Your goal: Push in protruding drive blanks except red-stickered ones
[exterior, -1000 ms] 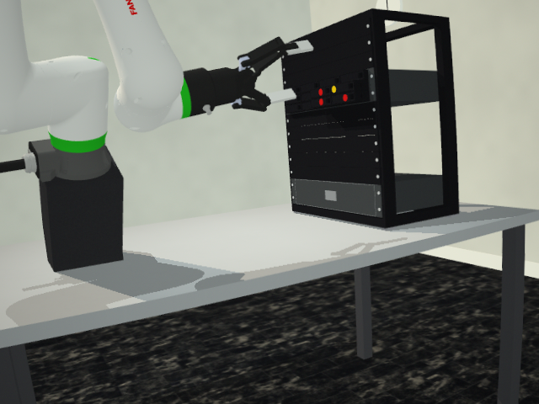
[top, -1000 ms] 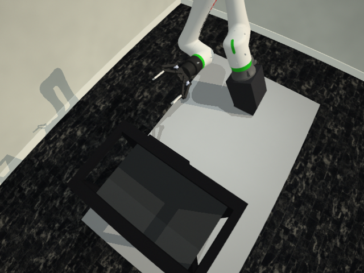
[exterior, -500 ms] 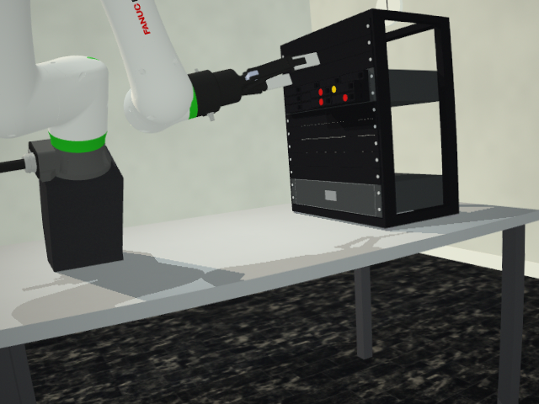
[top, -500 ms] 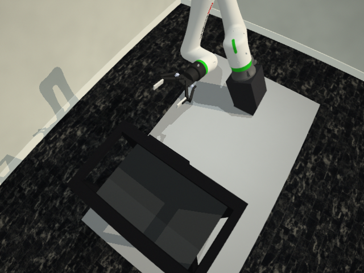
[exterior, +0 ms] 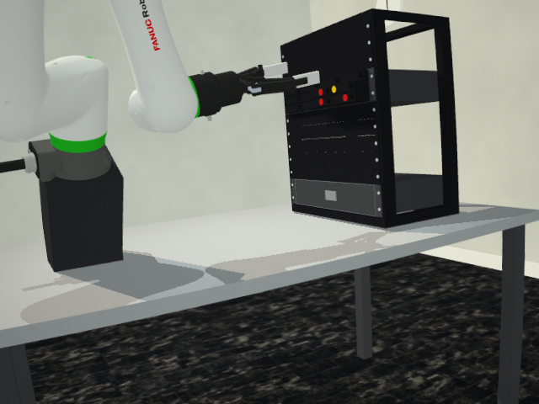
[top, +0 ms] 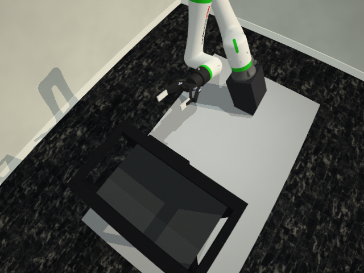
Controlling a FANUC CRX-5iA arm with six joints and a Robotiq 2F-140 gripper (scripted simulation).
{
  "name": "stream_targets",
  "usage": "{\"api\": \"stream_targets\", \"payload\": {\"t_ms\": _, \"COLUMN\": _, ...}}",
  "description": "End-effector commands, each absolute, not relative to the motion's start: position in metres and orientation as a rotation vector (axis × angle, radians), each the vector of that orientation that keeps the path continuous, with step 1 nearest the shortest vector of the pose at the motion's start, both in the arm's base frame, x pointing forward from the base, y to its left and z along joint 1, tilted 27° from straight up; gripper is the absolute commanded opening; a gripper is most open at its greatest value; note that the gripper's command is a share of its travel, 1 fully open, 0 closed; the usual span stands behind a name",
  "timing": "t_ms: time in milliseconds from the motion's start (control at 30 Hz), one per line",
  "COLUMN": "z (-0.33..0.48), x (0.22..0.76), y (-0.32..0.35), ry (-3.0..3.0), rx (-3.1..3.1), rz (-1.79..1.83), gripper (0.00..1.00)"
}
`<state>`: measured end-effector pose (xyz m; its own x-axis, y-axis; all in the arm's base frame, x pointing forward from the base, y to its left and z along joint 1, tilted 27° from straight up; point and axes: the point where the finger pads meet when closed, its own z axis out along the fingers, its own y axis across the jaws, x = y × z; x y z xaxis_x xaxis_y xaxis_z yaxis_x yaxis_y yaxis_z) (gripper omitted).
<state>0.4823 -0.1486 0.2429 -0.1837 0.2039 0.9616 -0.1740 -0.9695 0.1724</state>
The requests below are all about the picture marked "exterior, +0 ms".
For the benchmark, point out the black server rack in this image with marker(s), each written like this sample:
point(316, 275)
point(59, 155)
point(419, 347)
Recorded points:
point(352, 178)

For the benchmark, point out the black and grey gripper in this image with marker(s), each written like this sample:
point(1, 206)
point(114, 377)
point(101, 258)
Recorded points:
point(232, 88)

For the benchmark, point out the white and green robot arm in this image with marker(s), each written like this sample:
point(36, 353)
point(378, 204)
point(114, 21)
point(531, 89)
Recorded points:
point(70, 100)

